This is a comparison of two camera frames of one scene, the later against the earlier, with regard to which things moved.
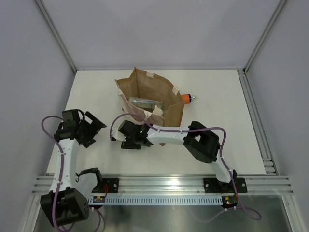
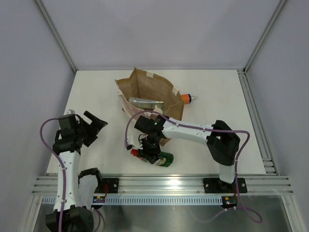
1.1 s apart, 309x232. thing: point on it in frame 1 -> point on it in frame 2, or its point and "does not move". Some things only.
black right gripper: (128, 144) -> (148, 153)
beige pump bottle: (157, 110) does not move
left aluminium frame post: (54, 30) does not move
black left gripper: (94, 127) does not move
